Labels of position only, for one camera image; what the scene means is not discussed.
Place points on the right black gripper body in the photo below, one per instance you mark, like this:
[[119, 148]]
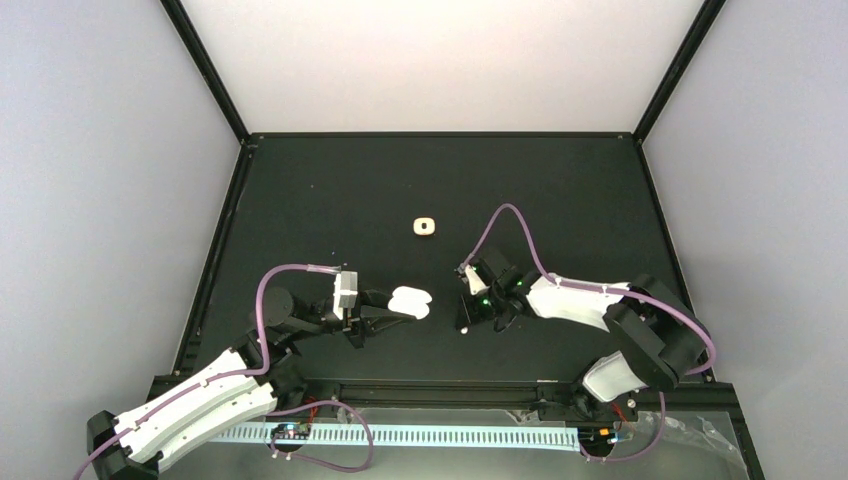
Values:
[[484, 310]]

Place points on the white slotted cable duct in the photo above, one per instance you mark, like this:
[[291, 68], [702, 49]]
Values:
[[556, 438]]

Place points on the white oval case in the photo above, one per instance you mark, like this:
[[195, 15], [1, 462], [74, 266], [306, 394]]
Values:
[[410, 301]]

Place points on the white square charging case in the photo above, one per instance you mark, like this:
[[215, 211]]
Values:
[[424, 226]]

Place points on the right circuit board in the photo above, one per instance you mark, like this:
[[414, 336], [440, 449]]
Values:
[[608, 436]]

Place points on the black front rail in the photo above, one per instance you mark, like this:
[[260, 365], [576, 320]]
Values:
[[550, 400]]

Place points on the black frame post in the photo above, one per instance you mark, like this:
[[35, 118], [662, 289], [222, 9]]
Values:
[[695, 35], [195, 47]]

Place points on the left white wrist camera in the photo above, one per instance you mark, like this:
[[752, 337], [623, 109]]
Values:
[[345, 294]]

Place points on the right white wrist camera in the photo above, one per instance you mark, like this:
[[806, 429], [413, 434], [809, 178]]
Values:
[[475, 284]]

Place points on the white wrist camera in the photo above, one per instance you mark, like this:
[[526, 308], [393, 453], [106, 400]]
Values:
[[475, 284], [345, 294]]

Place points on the black right frame post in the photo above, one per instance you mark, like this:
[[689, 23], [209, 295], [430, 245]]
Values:
[[695, 35]]

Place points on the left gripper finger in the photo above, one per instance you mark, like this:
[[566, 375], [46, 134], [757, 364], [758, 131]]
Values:
[[375, 297], [374, 325]]

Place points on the left circuit board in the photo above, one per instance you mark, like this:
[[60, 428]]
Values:
[[291, 432]]

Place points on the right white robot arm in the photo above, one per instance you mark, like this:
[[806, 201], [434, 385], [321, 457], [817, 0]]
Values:
[[658, 341]]

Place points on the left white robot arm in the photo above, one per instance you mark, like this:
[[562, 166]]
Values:
[[240, 384]]

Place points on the circuit board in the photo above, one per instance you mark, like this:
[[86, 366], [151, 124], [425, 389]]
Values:
[[291, 432], [608, 436]]

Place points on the black left frame post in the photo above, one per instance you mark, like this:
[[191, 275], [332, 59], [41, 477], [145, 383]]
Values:
[[195, 47]]

